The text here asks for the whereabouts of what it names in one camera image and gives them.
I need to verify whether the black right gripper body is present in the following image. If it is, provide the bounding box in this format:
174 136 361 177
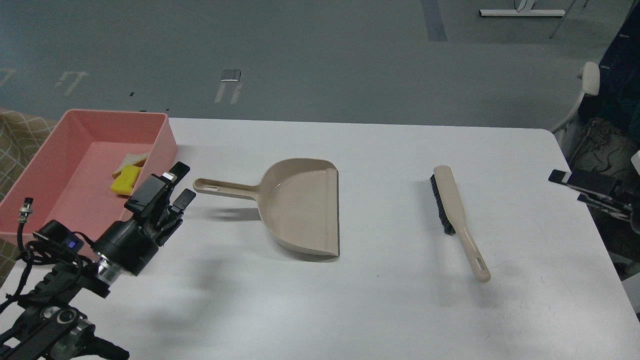
607 182 640 223

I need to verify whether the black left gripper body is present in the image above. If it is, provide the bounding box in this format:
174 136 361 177
93 207 183 277

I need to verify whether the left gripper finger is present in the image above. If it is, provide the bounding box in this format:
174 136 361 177
162 189 197 226
124 161 191 221

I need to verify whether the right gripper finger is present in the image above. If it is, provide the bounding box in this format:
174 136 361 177
548 170 623 198
577 193 631 221

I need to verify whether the yellow green sponge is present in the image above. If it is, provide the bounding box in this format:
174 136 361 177
109 165 142 197

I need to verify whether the white bread slice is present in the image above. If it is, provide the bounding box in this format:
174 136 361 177
111 152 150 179

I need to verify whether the beige plastic dustpan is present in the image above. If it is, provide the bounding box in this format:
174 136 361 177
193 158 340 258

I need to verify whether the beige hand brush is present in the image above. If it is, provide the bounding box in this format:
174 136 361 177
430 165 491 283

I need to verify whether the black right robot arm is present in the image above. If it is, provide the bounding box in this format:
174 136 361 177
548 170 640 234

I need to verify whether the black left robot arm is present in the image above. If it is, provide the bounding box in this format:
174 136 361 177
1 161 195 360

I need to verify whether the pink plastic bin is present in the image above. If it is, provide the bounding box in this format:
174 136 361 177
0 109 178 244

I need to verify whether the white chair armrest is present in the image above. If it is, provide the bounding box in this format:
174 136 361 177
550 61 601 148

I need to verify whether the beige patterned cloth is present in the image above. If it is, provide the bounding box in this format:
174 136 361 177
0 107 57 288

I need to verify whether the white table leg base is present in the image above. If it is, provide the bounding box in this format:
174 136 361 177
478 0 567 18

